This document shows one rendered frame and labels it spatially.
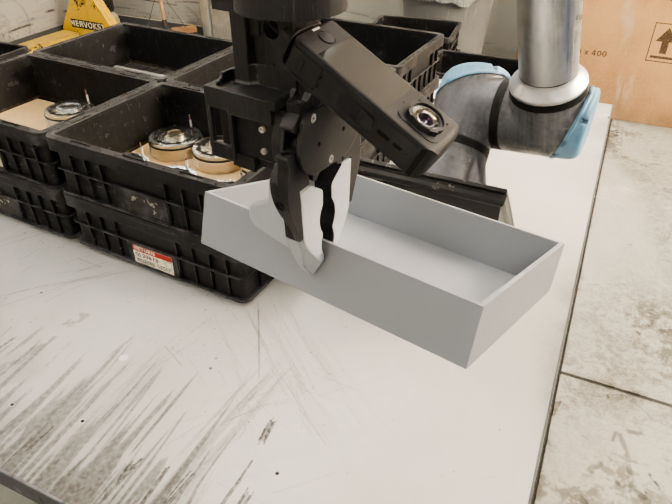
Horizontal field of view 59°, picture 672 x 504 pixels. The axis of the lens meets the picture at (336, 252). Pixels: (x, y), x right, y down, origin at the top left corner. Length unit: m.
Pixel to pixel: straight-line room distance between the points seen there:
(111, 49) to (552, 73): 1.18
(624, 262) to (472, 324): 2.11
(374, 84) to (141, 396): 0.63
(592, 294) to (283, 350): 1.56
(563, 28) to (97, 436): 0.82
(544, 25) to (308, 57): 0.56
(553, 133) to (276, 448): 0.62
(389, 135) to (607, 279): 2.07
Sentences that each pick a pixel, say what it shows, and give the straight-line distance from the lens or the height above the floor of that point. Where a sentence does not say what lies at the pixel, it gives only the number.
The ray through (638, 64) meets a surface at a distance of 3.79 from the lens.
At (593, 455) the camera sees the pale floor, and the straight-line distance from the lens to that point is 1.79.
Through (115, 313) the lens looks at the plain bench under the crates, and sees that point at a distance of 1.04.
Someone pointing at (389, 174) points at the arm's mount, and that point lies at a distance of 0.90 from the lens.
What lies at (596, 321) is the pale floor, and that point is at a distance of 2.18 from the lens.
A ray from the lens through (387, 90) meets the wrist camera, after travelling 0.38.
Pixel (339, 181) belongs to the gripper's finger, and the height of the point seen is 1.14.
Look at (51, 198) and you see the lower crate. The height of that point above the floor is 0.80.
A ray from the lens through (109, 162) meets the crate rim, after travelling 1.02.
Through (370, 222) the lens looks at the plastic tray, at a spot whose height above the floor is 0.99.
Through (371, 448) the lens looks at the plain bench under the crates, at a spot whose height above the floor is 0.70.
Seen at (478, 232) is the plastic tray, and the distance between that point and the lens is 0.61.
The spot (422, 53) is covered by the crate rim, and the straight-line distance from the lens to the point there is 1.46.
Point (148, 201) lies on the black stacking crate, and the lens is 1.01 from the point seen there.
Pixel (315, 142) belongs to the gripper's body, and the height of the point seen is 1.18.
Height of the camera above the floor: 1.35
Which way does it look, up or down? 36 degrees down
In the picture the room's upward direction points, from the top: straight up
